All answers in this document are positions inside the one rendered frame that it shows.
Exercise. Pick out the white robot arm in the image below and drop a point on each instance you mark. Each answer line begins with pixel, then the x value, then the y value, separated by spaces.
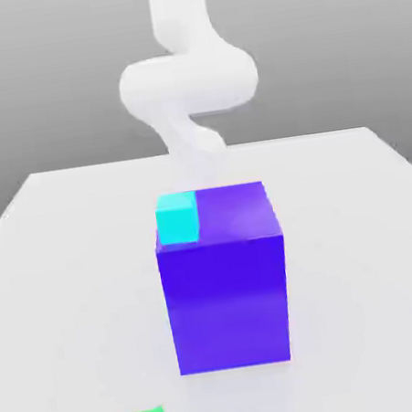
pixel 188 83

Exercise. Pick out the small cyan cube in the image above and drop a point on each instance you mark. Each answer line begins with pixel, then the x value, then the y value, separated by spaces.
pixel 177 222

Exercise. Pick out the large purple box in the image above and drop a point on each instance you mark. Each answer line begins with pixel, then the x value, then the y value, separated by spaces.
pixel 226 299

